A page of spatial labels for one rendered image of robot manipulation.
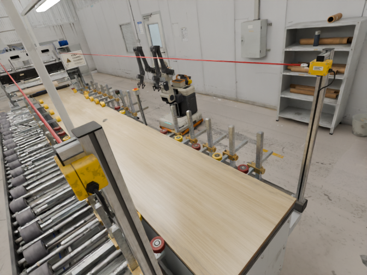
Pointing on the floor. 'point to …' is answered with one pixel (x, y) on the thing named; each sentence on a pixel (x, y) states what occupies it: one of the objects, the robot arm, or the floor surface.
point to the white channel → (10, 9)
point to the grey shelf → (333, 107)
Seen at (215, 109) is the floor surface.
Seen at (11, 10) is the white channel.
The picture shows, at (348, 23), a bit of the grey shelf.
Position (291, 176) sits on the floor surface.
